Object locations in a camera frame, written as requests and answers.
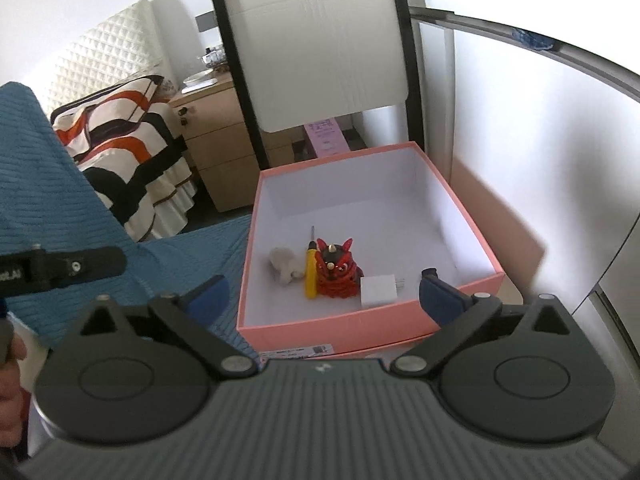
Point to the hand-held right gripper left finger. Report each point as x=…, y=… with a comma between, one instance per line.
x=210, y=299

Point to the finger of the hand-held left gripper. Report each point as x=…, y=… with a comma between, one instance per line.
x=75, y=266

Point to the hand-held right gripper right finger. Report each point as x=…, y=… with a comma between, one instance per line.
x=440, y=301

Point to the white plush toy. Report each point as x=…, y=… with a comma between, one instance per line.
x=285, y=262

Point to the red black lion figurine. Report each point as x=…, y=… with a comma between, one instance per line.
x=336, y=272

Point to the pink cardboard box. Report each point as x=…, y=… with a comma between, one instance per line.
x=350, y=200

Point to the person's left hand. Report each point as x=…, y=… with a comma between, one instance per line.
x=11, y=400

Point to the blue quilted cloth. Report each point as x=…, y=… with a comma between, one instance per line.
x=60, y=200

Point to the striped orange black bedspread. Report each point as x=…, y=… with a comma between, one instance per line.
x=130, y=160

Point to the light wooden nightstand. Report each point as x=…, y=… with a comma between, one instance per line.
x=220, y=145

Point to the white cabinet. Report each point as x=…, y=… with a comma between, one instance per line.
x=525, y=135

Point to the black keys in lock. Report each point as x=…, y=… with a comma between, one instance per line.
x=184, y=112

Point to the pink paper package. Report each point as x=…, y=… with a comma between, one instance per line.
x=325, y=137

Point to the white quilted headboard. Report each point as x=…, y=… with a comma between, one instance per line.
x=100, y=55

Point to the white book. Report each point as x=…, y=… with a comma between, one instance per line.
x=200, y=81

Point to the white chair with black frame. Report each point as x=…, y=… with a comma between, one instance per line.
x=320, y=60

